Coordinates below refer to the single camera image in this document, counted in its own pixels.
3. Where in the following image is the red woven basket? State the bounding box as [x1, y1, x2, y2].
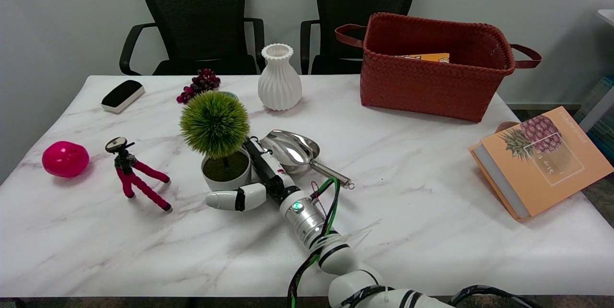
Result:
[335, 12, 543, 123]

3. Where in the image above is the black sleeved cable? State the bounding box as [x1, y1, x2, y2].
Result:
[449, 285, 543, 308]

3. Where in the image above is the purple grape bunch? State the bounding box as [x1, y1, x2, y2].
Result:
[176, 69, 221, 104]

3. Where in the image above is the orange box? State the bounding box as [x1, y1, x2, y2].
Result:
[397, 53, 450, 64]

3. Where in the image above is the black white board eraser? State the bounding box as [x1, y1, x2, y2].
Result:
[101, 80, 145, 114]

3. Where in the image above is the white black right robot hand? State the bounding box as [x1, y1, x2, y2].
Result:
[206, 137, 297, 212]

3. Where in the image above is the green ball plant white pot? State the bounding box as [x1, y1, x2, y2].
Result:
[179, 90, 252, 192]

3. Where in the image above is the shiny metal scoop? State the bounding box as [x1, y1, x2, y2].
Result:
[259, 130, 355, 190]

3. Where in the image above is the white ribbed vase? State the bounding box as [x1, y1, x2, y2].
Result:
[258, 43, 303, 111]

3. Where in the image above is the green black cable bundle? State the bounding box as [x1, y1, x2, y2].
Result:
[287, 178, 342, 308]

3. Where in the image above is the red black mini tripod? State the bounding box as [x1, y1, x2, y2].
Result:
[105, 137, 172, 212]

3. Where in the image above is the orange pineapple book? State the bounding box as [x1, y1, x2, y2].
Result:
[468, 106, 614, 222]

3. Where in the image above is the pink plastic ball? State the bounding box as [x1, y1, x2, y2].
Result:
[42, 141, 90, 178]

